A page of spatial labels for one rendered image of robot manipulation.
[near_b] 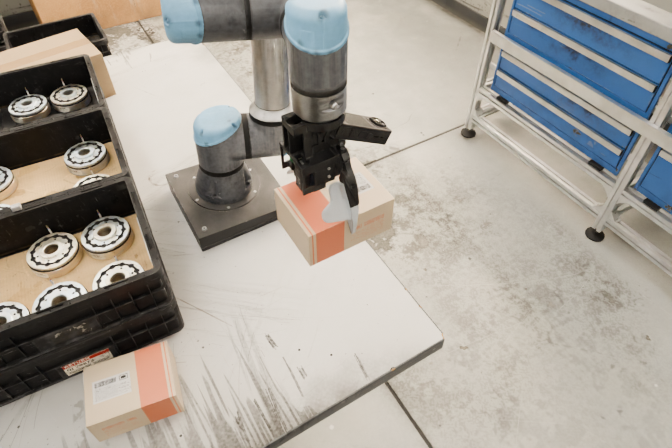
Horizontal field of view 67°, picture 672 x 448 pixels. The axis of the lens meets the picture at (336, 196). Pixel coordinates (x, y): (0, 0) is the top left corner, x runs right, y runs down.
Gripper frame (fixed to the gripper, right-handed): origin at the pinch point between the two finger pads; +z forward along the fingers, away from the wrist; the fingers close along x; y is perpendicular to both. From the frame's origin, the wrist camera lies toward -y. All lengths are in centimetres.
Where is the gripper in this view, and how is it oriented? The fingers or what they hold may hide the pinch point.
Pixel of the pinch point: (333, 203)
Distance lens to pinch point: 84.8
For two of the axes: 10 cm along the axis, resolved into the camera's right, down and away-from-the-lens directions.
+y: -8.6, 3.7, -3.6
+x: 5.1, 6.1, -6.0
